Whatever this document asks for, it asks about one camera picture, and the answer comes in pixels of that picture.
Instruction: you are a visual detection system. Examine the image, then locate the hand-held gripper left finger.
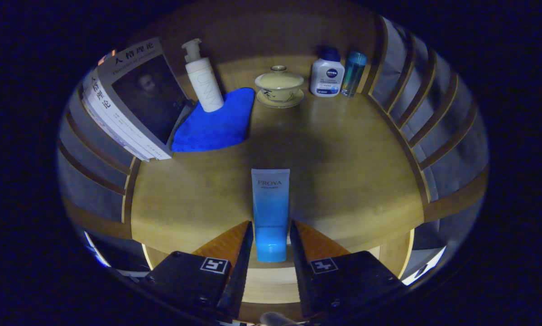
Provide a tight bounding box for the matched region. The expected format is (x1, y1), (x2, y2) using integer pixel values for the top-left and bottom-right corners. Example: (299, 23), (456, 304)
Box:
(144, 221), (254, 320)

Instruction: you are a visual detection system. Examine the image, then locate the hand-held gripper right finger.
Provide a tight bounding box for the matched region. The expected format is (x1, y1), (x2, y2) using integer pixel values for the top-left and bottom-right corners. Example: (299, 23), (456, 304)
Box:
(290, 220), (407, 317)

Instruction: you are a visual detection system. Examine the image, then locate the blue white cosmetic tube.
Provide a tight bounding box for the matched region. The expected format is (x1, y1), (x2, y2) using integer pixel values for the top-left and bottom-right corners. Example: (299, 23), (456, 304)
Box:
(251, 168), (291, 263)

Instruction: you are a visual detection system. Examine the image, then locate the wooden countertop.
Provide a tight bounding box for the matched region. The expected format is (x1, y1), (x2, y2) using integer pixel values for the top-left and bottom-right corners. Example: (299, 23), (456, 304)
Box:
(130, 54), (425, 254)

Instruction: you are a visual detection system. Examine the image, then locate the wooden cabinet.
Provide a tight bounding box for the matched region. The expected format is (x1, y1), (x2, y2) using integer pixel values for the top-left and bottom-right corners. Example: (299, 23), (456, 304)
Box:
(58, 9), (489, 281)

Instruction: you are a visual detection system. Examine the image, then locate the blue cloth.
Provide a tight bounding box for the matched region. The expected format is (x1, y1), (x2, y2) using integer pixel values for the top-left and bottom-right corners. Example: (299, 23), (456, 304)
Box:
(171, 87), (256, 153)

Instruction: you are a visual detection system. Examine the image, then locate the lidded ceramic tea bowl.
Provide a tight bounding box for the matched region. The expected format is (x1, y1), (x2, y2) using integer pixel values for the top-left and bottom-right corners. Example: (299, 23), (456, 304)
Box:
(254, 65), (305, 108)

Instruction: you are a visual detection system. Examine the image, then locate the white pump bottle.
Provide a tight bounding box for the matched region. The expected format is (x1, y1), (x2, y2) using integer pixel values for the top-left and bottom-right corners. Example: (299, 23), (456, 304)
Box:
(182, 38), (225, 113)

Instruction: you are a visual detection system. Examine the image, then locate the white lotion bottle blue cap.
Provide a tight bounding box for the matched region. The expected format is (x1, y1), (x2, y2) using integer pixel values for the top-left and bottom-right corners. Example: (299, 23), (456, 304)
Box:
(310, 47), (345, 97)

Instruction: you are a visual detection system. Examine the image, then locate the white book with dark cover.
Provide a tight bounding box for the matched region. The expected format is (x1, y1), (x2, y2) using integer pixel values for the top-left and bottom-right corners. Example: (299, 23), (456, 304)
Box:
(90, 37), (194, 160)

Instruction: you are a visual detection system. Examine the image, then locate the lilac book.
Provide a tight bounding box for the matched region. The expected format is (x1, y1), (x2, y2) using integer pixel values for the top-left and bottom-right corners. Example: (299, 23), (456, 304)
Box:
(82, 84), (147, 161)

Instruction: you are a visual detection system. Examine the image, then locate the teal bottle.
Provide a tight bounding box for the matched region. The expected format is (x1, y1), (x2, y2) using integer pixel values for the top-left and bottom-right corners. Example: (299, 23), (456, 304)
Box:
(341, 51), (368, 98)

